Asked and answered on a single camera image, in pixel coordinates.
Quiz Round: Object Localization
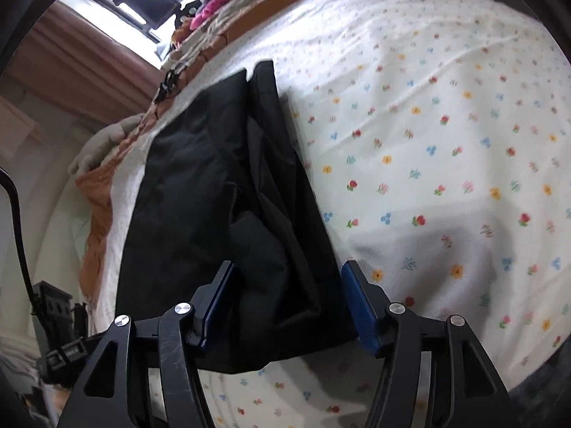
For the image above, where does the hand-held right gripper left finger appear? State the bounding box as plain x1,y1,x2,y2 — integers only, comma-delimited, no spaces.
57,261,237,428

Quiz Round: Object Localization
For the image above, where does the black cable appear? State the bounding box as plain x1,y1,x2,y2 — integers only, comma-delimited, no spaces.
0,167,41,317

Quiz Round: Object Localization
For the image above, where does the window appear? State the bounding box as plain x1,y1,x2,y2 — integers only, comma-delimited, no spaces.
58,0,251,45

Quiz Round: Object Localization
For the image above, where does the brown curtain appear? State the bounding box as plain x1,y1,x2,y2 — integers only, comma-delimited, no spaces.
6,2,161,126

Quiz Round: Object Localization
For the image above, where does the grey plush toy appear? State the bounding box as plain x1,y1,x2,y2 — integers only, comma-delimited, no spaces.
68,113,146,174

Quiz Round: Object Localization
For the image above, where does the orange quilt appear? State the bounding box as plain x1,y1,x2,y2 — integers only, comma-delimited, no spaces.
75,0,322,308

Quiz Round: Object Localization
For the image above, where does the black strap bundle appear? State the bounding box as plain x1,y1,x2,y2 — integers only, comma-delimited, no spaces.
154,60,188,103

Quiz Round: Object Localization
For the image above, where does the pink cloth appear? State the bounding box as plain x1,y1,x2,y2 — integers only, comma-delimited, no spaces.
190,0,237,30

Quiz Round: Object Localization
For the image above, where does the black garment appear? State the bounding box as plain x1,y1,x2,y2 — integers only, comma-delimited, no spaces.
115,59,362,374

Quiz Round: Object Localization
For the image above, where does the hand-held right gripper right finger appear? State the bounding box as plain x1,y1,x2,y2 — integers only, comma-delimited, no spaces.
340,259,522,428

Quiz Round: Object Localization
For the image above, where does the white floral blanket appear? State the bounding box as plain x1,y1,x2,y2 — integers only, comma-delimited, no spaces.
96,0,571,428

